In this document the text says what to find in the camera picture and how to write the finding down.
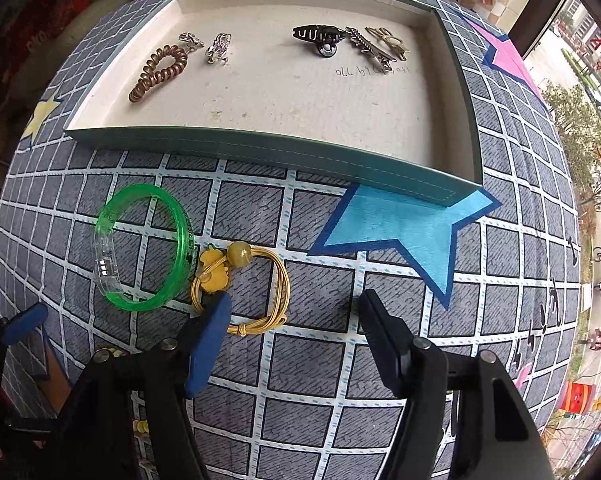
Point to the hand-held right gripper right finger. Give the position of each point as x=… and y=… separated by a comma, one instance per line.
x=385, y=340

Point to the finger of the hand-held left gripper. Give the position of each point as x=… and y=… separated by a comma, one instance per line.
x=25, y=322

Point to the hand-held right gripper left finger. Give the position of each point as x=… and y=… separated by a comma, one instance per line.
x=211, y=342

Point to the shallow teal tray box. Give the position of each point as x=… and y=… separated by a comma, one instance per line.
x=280, y=95

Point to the silver rhinestone brooch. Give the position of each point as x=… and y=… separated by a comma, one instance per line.
x=190, y=40
x=218, y=50

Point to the gold bow hair clip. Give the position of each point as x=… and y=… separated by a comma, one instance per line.
x=393, y=42

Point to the black hair clip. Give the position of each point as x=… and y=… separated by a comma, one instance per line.
x=315, y=35

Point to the green plastic bangle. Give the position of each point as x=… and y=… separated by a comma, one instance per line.
x=180, y=240

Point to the checked tablecloth with stars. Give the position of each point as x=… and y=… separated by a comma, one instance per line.
x=300, y=410

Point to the dark red printed cushion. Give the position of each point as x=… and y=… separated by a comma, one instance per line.
x=15, y=40

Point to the red patterned cushion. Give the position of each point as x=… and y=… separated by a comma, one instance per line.
x=68, y=5

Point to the black window frame post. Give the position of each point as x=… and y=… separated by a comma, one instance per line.
x=537, y=5

